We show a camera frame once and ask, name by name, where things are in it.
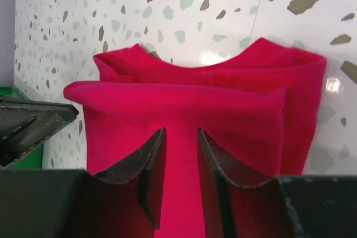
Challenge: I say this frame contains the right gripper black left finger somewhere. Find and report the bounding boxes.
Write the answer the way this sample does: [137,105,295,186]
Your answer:
[1,128,166,237]

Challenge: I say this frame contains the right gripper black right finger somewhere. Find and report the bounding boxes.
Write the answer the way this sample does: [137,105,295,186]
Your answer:
[197,129,356,238]

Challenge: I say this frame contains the green plastic bin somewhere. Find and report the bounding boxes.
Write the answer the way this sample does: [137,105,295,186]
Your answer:
[0,86,44,169]

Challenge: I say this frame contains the crimson red t-shirt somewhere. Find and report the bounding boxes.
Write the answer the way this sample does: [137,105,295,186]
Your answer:
[64,38,327,237]

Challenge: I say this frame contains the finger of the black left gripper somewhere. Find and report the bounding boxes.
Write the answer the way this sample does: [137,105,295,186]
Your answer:
[1,95,79,167]

